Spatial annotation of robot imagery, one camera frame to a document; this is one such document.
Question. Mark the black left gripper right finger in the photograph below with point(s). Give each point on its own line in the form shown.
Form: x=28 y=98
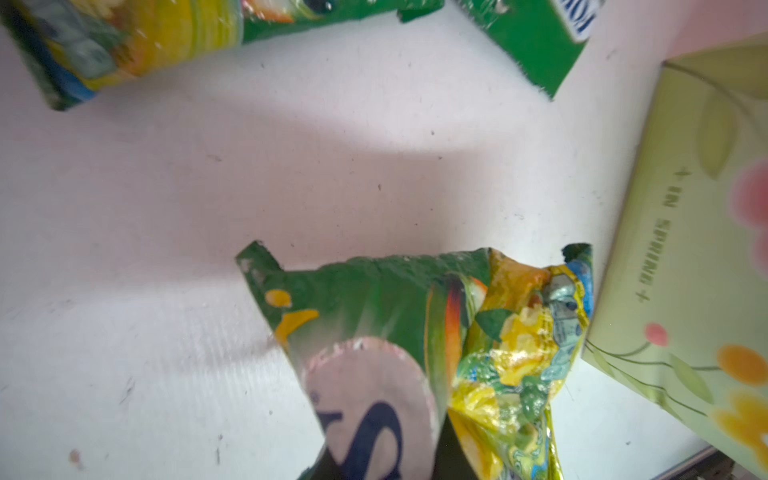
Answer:
x=450 y=460

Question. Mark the green yellow Fox's bag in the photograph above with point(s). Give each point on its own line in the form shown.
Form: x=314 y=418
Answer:
x=387 y=348
x=75 y=49

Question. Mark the illustrated paper gift bag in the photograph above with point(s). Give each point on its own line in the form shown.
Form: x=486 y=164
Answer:
x=681 y=316

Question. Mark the green candy bag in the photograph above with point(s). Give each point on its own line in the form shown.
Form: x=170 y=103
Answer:
x=543 y=37

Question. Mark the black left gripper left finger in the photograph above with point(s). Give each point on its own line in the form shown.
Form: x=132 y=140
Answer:
x=324 y=468

